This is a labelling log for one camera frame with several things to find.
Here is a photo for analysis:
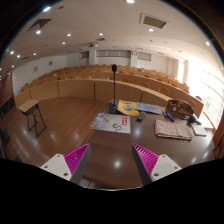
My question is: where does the small wooden side desk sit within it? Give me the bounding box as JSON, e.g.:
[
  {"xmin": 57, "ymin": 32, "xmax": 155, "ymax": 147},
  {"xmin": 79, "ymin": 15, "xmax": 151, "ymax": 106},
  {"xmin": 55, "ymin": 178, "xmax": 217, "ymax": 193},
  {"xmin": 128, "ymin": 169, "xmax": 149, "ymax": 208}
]
[{"xmin": 19, "ymin": 99, "xmax": 47, "ymax": 137}]

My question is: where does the yellow envelope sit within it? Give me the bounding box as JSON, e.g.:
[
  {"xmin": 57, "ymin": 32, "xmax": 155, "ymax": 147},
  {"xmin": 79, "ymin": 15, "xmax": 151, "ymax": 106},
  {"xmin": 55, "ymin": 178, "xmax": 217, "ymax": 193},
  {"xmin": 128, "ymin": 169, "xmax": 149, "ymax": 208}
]
[{"xmin": 117, "ymin": 100, "xmax": 139, "ymax": 116}]

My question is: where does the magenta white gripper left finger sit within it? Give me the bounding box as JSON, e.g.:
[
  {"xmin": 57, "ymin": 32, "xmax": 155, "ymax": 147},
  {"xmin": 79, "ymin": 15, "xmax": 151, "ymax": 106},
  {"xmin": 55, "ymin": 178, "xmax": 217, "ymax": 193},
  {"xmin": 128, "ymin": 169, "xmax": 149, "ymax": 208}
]
[{"xmin": 41, "ymin": 143, "xmax": 91, "ymax": 184}]

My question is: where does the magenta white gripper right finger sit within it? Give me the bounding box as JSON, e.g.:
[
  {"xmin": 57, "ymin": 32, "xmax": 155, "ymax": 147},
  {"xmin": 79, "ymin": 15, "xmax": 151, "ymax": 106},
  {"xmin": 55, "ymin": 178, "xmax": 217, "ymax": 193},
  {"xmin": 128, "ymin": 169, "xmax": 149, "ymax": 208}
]
[{"xmin": 132, "ymin": 143, "xmax": 181, "ymax": 185}]

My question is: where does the black small device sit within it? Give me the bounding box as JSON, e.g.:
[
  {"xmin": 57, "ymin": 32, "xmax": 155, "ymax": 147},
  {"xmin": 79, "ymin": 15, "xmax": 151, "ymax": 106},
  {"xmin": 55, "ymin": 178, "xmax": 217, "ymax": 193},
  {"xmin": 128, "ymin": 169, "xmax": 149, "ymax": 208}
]
[{"xmin": 187, "ymin": 115, "xmax": 201, "ymax": 125}]

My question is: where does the black desk microphone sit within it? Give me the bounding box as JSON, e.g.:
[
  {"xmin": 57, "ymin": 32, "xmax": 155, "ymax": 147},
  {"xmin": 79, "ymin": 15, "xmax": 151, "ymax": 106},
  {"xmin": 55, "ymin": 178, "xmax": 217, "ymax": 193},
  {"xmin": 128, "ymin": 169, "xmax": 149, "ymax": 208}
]
[{"xmin": 109, "ymin": 64, "xmax": 118, "ymax": 114}]

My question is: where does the light blue paper sheet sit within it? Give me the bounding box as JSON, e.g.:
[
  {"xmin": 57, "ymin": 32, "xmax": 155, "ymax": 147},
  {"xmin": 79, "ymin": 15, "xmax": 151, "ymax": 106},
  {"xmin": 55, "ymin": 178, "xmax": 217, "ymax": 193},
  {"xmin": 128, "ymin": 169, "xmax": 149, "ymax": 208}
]
[{"xmin": 137, "ymin": 102, "xmax": 162, "ymax": 115}]

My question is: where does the clear plastic bag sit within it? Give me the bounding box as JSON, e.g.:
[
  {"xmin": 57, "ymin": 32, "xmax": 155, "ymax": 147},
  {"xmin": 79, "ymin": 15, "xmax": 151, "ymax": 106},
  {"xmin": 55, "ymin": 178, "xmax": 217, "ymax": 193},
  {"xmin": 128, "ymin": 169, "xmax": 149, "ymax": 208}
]
[{"xmin": 90, "ymin": 113, "xmax": 112, "ymax": 130}]

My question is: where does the curved wooden front bench row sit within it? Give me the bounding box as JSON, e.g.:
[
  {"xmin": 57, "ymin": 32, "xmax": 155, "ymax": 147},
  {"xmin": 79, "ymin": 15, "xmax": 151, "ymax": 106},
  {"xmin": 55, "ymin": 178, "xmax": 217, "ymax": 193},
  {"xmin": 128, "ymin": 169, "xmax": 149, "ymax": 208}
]
[{"xmin": 13, "ymin": 78, "xmax": 205, "ymax": 119}]

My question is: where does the white poster with letter S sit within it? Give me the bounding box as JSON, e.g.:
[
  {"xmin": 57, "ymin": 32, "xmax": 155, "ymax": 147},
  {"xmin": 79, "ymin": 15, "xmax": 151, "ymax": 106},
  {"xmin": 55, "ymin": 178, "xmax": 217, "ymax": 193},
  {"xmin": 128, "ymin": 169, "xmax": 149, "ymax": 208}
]
[{"xmin": 100, "ymin": 113, "xmax": 131, "ymax": 134}]

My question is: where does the folded beige towel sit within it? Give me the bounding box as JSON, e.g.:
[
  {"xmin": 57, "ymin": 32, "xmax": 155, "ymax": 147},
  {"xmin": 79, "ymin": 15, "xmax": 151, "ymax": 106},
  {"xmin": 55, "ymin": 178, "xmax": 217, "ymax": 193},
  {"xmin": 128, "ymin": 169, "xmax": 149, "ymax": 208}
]
[{"xmin": 155, "ymin": 119, "xmax": 193, "ymax": 140}]

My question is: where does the white notebook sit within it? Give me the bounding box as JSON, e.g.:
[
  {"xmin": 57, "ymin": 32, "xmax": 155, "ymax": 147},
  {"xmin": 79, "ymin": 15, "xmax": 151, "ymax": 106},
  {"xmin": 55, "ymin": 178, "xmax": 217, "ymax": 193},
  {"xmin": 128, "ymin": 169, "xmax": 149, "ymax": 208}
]
[{"xmin": 191, "ymin": 124, "xmax": 207, "ymax": 137}]

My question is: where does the red blue marker pen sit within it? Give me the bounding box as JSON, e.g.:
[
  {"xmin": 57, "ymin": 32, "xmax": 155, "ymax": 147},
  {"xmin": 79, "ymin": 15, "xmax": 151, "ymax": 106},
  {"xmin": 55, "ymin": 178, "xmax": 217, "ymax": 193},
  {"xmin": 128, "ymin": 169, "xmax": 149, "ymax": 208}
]
[{"xmin": 166, "ymin": 111, "xmax": 175, "ymax": 122}]

